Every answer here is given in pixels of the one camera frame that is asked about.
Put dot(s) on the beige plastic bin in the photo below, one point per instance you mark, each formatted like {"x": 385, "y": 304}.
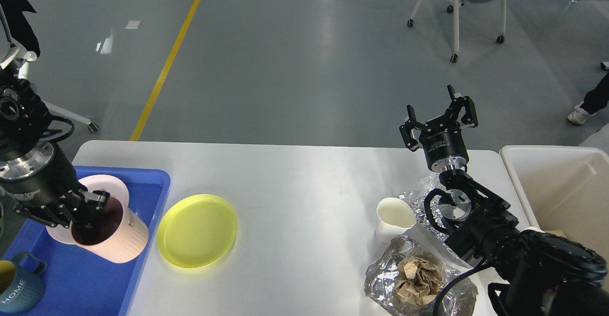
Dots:
{"x": 562, "y": 188}

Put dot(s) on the crumpled aluminium foil front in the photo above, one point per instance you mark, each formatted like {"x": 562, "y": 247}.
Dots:
{"x": 382, "y": 277}

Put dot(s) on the crumpled brown paper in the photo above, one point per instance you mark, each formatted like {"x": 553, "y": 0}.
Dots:
{"x": 419, "y": 281}

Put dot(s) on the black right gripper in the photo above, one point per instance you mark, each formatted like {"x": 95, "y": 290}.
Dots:
{"x": 442, "y": 141}

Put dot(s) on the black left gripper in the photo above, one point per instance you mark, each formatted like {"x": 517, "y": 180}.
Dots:
{"x": 46, "y": 188}

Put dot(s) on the white paper cup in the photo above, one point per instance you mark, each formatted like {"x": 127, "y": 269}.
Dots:
{"x": 394, "y": 218}

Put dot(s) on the yellow plastic plate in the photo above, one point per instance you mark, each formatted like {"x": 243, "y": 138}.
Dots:
{"x": 197, "y": 231}

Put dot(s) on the pink ceramic mug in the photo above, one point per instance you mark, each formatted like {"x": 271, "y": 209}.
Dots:
{"x": 119, "y": 235}

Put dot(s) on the blue HOME mug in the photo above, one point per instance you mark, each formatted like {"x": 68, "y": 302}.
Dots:
{"x": 20, "y": 289}

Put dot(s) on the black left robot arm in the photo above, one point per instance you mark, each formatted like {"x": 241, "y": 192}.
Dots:
{"x": 25, "y": 119}

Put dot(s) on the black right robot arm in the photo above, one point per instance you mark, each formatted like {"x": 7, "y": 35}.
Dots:
{"x": 544, "y": 274}

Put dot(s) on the blue plastic tray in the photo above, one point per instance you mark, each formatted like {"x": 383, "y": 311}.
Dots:
{"x": 79, "y": 283}

